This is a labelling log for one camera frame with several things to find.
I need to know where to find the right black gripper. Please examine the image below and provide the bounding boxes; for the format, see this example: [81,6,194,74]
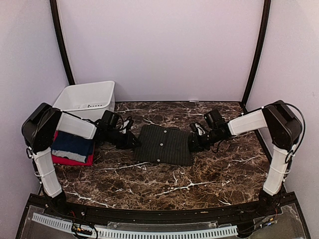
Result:
[185,128,223,151]

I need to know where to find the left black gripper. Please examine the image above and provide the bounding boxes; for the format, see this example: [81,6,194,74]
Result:
[107,128,142,149]

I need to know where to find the black clothes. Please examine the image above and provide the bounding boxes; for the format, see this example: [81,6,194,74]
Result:
[134,124,193,166]

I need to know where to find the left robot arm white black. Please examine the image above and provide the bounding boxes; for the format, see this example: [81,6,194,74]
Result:
[21,103,142,198]

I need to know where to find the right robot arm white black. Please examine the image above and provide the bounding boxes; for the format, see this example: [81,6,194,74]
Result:
[188,100,306,196]

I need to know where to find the folded red t-shirt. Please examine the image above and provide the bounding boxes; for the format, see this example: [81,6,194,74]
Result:
[51,131,95,167]

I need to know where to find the white plastic bin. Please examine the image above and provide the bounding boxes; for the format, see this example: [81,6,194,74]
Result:
[53,81,115,121]

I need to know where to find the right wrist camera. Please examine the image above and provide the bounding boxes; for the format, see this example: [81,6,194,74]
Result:
[189,122,208,136]

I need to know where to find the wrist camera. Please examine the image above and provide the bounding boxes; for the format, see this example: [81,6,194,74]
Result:
[119,117,134,134]
[189,122,208,136]

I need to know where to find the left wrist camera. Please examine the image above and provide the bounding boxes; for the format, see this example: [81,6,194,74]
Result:
[119,117,134,134]

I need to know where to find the black curved front rail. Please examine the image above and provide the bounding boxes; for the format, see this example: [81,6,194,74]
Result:
[27,193,296,233]

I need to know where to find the left black frame post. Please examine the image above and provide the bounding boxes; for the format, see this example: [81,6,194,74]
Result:
[49,0,75,86]

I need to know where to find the black frame post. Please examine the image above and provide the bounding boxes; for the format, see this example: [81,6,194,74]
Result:
[241,0,271,108]
[49,0,75,86]

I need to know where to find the white slotted cable duct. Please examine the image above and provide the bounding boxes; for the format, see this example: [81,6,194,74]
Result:
[31,213,238,239]

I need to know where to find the right black frame post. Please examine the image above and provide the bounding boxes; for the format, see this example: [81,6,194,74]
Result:
[241,0,271,108]

